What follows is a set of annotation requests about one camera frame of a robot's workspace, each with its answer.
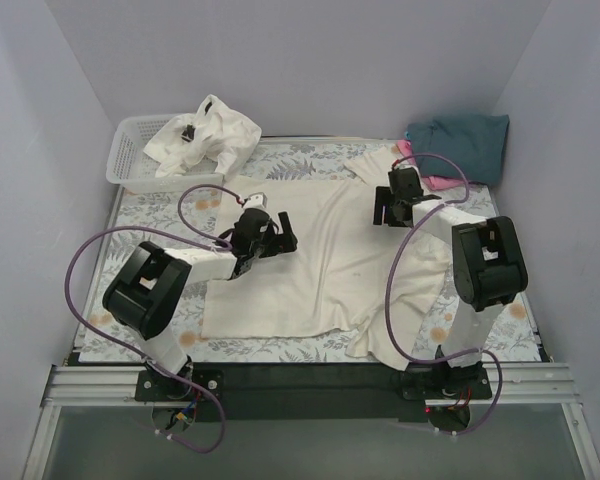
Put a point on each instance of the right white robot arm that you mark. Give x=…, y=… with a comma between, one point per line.
x=488, y=273

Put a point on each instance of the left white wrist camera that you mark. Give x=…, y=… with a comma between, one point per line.
x=255, y=201

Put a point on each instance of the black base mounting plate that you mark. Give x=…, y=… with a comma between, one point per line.
x=407, y=405

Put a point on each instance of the cream t shirt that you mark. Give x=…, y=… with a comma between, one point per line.
x=336, y=279

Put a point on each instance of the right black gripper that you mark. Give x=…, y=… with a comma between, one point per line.
x=391, y=209

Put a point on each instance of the white plastic laundry basket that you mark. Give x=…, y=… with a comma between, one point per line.
x=130, y=168

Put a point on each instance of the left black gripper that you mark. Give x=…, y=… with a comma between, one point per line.
x=276, y=241

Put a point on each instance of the pink folded t shirt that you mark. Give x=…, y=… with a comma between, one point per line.
x=433, y=183

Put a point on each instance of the white crumpled t shirt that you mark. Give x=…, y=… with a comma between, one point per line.
x=215, y=131

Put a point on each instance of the teal folded t shirt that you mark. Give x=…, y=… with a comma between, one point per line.
x=466, y=145

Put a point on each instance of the aluminium frame rail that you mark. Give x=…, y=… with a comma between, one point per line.
x=522, y=383

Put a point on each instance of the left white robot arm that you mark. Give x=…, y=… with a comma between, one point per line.
x=145, y=293

